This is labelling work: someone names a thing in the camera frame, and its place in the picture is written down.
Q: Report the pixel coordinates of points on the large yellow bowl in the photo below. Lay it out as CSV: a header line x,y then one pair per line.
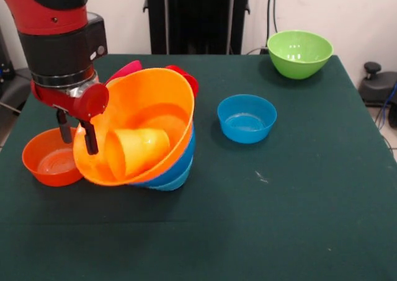
x,y
149,91

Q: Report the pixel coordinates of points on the black pedestal foot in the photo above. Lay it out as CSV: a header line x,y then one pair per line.
x,y
12,91
372,70

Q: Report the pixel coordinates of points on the orange cup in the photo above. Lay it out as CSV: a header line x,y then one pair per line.
x,y
113,160

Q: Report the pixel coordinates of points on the orange bowl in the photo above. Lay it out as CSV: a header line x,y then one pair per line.
x,y
46,169

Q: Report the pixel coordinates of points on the black equipment box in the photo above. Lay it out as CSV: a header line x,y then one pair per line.
x,y
4,64

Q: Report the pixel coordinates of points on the flat-bottomed blue bowl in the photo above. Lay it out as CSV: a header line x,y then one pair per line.
x,y
246,132

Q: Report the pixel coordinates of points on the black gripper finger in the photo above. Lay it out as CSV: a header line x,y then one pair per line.
x,y
90,138
64,127

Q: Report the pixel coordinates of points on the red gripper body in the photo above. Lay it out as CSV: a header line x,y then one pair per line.
x,y
90,104

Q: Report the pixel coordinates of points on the large blue bowl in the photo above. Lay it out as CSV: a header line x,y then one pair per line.
x,y
186,150

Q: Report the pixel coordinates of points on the green bowl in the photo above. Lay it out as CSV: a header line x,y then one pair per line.
x,y
297,67

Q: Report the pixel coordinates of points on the magenta bowl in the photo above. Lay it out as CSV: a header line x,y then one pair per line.
x,y
130,67

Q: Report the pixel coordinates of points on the dark green tablecloth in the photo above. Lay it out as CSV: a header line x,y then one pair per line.
x,y
198,231

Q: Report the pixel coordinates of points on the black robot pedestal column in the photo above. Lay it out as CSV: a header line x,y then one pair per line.
x,y
198,14

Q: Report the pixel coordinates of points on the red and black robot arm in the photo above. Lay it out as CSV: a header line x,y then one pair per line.
x,y
56,45

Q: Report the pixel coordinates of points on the amber yellow cup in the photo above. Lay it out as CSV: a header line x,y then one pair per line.
x,y
145,147

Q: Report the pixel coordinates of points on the small light blue bowl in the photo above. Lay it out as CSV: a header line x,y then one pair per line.
x,y
176,183

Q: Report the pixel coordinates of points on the red cup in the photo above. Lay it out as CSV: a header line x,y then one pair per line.
x,y
190,81

